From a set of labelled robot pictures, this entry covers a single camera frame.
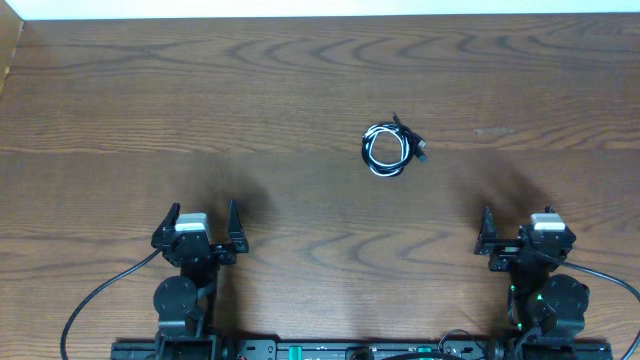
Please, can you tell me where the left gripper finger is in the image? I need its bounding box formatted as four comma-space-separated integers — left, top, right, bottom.
227, 200, 246, 245
152, 203, 180, 245

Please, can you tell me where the black USB cable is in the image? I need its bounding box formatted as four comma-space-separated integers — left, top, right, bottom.
361, 113, 429, 178

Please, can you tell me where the white USB cable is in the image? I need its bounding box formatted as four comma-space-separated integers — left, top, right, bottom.
364, 124, 412, 176

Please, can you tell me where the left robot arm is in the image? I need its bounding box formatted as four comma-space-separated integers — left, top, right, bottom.
151, 200, 249, 359

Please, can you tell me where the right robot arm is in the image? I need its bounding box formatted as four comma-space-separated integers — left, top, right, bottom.
474, 207, 590, 359

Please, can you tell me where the left camera black cable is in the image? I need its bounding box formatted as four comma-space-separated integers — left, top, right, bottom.
59, 248, 164, 360

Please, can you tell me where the camera black cable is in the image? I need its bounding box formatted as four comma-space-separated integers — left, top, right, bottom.
59, 248, 164, 360
529, 247, 640, 360

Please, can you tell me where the right camera black cable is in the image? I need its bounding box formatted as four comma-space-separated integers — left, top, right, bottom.
529, 247, 640, 360

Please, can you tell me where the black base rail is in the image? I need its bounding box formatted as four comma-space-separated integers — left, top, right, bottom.
110, 338, 614, 360

